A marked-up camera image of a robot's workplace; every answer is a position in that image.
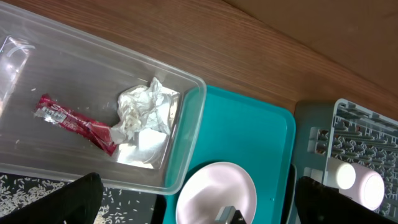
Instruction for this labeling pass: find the white paper cup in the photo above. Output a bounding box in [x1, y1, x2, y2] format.
[326, 157, 356, 190]

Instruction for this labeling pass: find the white bowl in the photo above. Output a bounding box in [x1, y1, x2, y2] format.
[339, 163, 385, 211]

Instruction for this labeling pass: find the white napkin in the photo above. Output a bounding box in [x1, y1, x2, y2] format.
[110, 78, 172, 144]

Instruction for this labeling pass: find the large white plate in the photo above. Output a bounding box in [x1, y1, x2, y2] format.
[175, 162, 257, 224]

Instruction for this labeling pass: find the clear plastic bin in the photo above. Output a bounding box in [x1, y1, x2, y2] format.
[1, 2, 206, 195]

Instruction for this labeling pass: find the teal serving tray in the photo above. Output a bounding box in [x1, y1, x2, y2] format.
[164, 86, 296, 223]

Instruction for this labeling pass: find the red snack wrapper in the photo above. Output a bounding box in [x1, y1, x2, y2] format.
[34, 94, 116, 156]

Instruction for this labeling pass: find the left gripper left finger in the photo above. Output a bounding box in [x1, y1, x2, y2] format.
[1, 172, 104, 224]

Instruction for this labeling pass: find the grey dishwasher rack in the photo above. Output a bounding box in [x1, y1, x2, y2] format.
[292, 99, 397, 222]

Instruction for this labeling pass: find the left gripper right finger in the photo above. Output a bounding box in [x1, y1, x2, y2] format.
[294, 176, 395, 224]

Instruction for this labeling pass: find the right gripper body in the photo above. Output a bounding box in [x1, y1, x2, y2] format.
[215, 206, 246, 224]

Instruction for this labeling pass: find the black tray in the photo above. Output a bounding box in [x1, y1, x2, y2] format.
[0, 172, 167, 224]

